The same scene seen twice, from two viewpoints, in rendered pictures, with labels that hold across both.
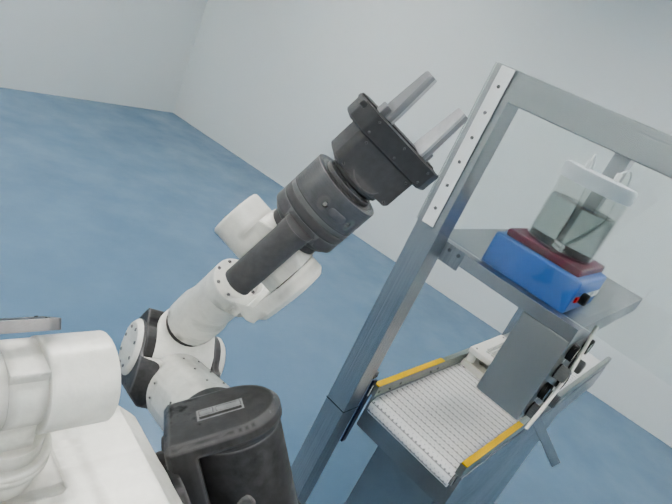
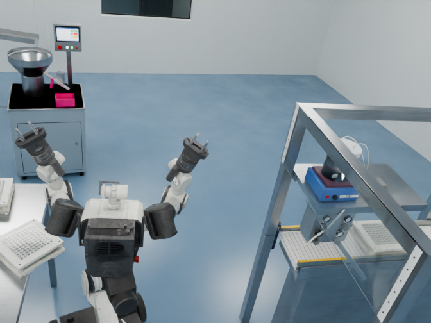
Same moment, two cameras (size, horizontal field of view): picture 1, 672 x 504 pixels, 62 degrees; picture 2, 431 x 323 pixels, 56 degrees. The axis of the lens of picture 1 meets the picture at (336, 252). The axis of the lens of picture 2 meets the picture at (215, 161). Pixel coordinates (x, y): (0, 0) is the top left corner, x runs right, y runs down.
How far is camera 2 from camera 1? 1.44 m
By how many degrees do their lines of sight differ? 36
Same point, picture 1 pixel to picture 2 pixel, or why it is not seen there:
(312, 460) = (259, 254)
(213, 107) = (337, 70)
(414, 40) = not seen: outside the picture
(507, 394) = (304, 232)
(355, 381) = (268, 223)
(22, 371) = (113, 188)
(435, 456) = (293, 257)
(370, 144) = (186, 149)
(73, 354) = (120, 187)
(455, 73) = not seen: outside the picture
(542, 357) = (312, 218)
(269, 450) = (162, 214)
